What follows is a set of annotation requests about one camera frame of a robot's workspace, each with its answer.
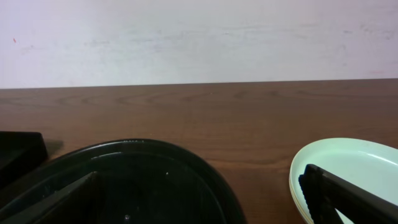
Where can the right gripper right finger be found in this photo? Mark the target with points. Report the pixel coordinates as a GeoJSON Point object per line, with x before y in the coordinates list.
{"type": "Point", "coordinates": [327, 194]}

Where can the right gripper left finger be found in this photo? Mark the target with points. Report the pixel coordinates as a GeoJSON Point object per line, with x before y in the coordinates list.
{"type": "Point", "coordinates": [62, 198]}

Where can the light blue plate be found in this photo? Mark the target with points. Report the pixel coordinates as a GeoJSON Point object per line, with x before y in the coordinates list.
{"type": "Point", "coordinates": [368, 165]}

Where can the yellow plate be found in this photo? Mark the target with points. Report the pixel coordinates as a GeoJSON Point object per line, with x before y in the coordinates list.
{"type": "Point", "coordinates": [301, 211]}

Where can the black round tray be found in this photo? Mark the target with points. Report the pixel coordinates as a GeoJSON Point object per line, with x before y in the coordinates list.
{"type": "Point", "coordinates": [148, 181]}

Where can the black rectangular tray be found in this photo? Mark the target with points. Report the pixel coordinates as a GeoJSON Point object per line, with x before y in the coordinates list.
{"type": "Point", "coordinates": [20, 153]}

